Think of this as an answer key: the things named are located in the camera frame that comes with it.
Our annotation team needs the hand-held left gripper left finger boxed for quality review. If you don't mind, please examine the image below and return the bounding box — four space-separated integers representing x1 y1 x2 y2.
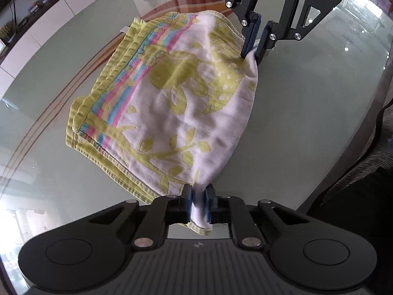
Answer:
88 184 193 251

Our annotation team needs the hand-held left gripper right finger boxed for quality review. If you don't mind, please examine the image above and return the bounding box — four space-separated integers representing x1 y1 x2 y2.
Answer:
205 184 309 250

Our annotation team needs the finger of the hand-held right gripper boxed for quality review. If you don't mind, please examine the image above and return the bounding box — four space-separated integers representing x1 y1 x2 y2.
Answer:
224 0 262 59
255 0 326 66

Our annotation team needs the yellow-green printed towel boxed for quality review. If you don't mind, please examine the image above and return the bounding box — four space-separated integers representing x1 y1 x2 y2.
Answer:
65 10 259 236

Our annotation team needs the white sideboard with dark top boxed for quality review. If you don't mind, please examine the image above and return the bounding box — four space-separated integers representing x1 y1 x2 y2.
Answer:
0 0 131 99

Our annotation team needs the stack of books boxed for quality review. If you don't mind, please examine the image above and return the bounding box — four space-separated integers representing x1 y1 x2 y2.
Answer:
27 0 47 15

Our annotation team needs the green plant in tray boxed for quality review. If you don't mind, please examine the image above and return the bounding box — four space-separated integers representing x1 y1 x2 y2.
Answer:
0 25 16 43

